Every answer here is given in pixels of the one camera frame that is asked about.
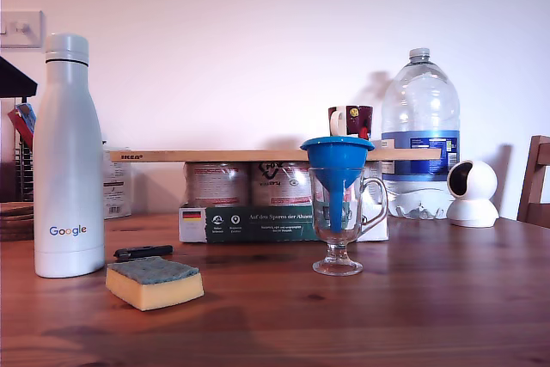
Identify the white box with barcode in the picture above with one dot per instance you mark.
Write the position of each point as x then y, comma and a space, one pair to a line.
117, 195

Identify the white wall switch plate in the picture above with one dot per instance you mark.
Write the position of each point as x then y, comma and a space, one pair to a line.
23, 29

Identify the wooden IKEA board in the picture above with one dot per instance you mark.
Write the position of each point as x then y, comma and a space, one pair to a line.
215, 155

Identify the white round security camera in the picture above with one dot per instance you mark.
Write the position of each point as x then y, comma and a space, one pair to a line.
474, 208

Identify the large clear plastic water bottle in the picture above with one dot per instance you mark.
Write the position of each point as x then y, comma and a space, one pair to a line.
421, 105

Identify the red and blue packet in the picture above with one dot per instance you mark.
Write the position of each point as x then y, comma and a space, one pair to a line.
22, 120

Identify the yellow sponge green scourer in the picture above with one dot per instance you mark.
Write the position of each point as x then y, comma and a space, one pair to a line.
157, 294

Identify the white Google steel bottle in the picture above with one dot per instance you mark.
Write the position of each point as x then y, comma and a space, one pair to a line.
69, 148

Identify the blue plastic funnel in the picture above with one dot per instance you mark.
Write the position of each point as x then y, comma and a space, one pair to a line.
337, 154

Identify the brown wooden chair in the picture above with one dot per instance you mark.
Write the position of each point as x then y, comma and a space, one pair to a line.
537, 169

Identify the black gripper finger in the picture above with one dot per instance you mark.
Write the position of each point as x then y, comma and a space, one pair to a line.
13, 81

